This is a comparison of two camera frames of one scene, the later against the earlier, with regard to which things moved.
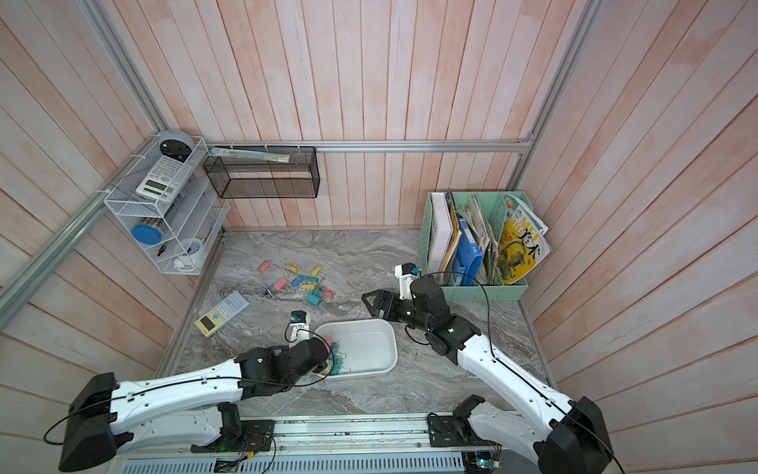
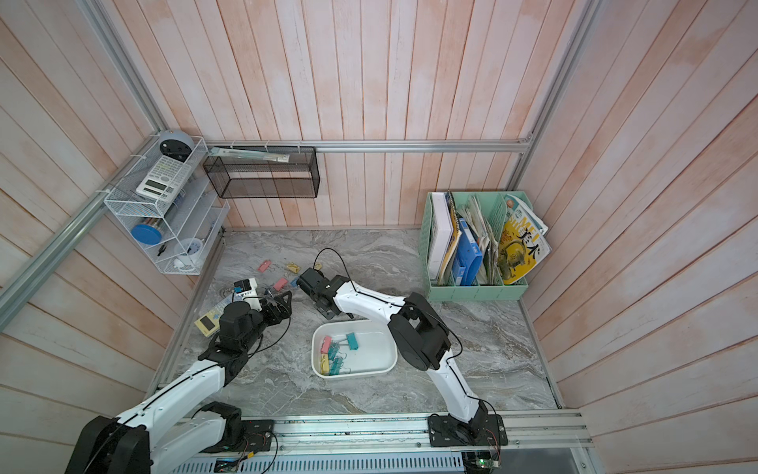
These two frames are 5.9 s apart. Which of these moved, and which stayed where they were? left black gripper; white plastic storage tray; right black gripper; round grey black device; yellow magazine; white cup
Moved: right black gripper; left black gripper
Stayed: round grey black device; yellow magazine; white cup; white plastic storage tray
